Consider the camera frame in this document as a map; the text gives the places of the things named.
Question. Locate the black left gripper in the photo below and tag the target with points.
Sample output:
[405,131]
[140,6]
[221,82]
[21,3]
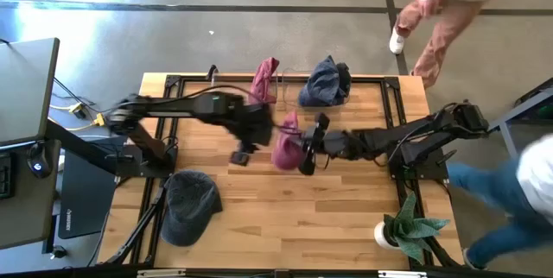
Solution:
[255,124]

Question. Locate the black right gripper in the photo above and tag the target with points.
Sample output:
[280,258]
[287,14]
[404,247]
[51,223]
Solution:
[313,144]

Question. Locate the maroon baseball cap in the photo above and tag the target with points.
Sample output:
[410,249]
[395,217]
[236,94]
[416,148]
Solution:
[263,79]
[287,148]

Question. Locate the blue denim baseball cap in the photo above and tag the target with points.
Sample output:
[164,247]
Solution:
[344,79]
[322,81]

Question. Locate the dark washed denim cap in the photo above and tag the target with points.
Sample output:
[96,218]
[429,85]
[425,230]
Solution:
[190,209]

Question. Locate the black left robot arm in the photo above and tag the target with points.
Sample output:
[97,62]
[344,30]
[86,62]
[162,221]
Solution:
[203,105]

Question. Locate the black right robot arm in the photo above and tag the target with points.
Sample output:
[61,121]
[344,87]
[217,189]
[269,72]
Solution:
[410,135]

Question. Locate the clear plastic bin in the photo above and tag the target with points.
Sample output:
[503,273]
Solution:
[280,90]
[291,92]

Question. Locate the green plant in white pot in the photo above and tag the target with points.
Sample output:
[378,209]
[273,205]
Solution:
[410,230]

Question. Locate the black diagonal stand bar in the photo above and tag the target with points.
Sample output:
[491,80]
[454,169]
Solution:
[78,144]

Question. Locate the person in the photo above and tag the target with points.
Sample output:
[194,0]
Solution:
[449,10]
[510,191]

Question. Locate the black computer mouse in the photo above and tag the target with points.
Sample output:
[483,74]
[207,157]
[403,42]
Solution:
[39,161]

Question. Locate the grey side table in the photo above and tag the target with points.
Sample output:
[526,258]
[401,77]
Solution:
[518,109]

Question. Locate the black desk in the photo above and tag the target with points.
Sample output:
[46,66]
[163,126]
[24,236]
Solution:
[26,217]

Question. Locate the grey flat panel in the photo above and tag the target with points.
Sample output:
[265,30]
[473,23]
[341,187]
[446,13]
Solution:
[26,88]

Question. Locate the black keyboard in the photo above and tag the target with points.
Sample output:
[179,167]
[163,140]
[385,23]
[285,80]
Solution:
[3,176]

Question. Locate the black aluminium table frame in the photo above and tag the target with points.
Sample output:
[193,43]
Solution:
[194,80]

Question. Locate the silver metal bracket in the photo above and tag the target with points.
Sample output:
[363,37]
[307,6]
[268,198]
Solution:
[160,273]
[402,274]

